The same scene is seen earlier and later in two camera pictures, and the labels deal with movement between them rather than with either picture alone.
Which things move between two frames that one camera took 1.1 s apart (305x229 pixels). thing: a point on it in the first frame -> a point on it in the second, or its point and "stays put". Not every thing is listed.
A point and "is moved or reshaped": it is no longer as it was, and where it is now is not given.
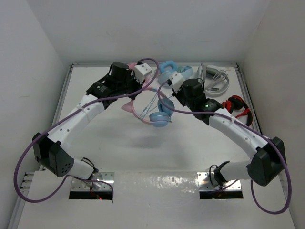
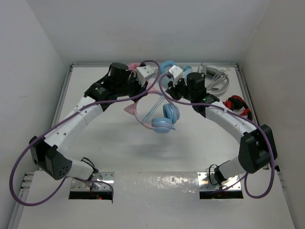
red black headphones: [234, 103] stays put
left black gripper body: [130, 85] stays put
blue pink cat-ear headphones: [160, 119] is moved or reshaped
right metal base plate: [207, 182] stays put
